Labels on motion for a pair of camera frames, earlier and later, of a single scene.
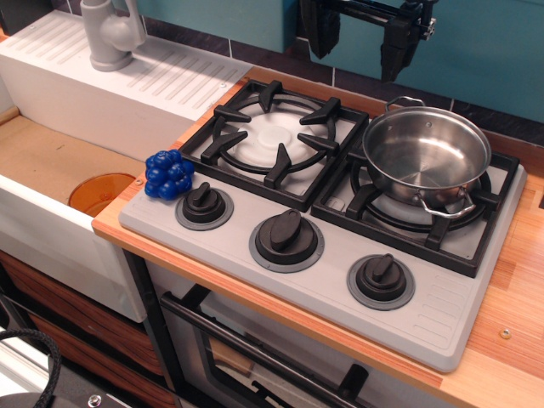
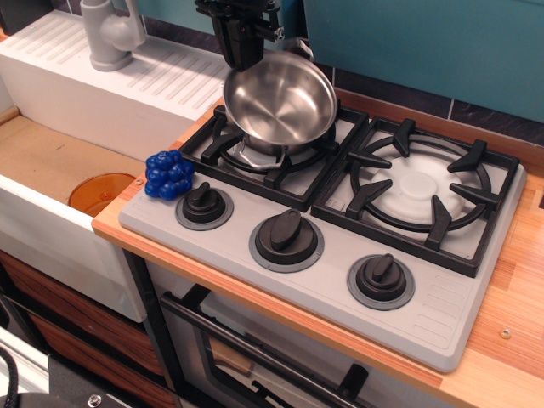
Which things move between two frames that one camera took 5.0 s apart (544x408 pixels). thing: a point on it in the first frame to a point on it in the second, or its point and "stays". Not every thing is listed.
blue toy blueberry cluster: x=167 y=174 stays
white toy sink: x=63 y=121 stays
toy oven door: x=218 y=352 stays
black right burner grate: x=459 y=243 stays
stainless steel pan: x=429 y=155 to x=285 y=105
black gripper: x=319 y=23 to x=240 y=38
